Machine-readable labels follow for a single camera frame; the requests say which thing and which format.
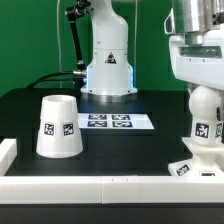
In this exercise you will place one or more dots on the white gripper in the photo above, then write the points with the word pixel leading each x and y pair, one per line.
pixel 206 69

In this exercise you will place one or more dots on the white lamp bulb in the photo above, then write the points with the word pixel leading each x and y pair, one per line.
pixel 206 127

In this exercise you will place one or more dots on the white lamp base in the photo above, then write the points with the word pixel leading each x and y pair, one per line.
pixel 202 163

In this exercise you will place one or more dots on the white lamp shade cone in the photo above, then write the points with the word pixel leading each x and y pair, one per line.
pixel 59 135

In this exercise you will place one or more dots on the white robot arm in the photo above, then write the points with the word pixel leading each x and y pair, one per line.
pixel 196 46

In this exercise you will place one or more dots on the fiducial marker sheet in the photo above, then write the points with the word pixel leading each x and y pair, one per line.
pixel 114 121

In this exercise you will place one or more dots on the white left wall block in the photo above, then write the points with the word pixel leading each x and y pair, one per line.
pixel 8 152

